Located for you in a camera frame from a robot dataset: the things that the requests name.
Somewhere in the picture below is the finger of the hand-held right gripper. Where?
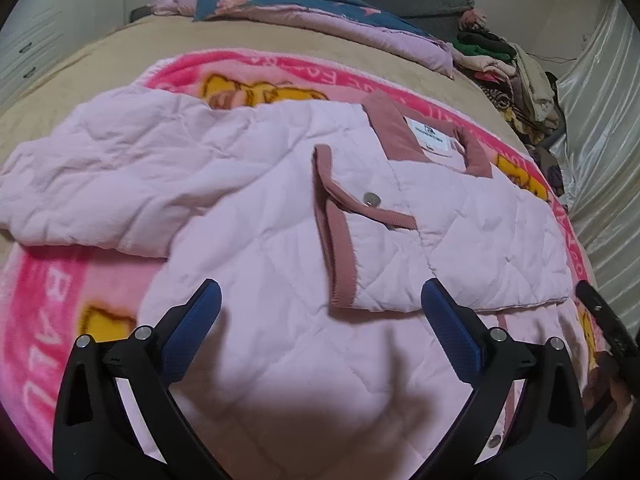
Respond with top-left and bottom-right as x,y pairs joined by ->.
575,280 -> 640,376

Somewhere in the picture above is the pink quilted jacket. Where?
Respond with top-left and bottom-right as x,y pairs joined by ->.
0,92 -> 588,466

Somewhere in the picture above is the white drawer cabinet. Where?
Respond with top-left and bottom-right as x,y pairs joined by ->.
0,0 -> 131,111

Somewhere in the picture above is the white satin curtain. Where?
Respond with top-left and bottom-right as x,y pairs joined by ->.
547,0 -> 640,311

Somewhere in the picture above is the pink printed blanket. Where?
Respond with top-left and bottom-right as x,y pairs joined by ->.
0,49 -> 601,476

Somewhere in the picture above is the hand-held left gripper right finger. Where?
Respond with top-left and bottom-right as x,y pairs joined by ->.
421,279 -> 588,480

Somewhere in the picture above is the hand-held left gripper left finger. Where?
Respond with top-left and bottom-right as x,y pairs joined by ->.
52,279 -> 231,480

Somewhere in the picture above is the blue floral quilt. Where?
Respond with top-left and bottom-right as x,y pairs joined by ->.
150,0 -> 456,78

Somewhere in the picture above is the pile of clothes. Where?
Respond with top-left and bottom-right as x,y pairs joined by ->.
452,7 -> 568,196

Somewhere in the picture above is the beige bed sheet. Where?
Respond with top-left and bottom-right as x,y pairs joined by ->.
0,12 -> 531,186

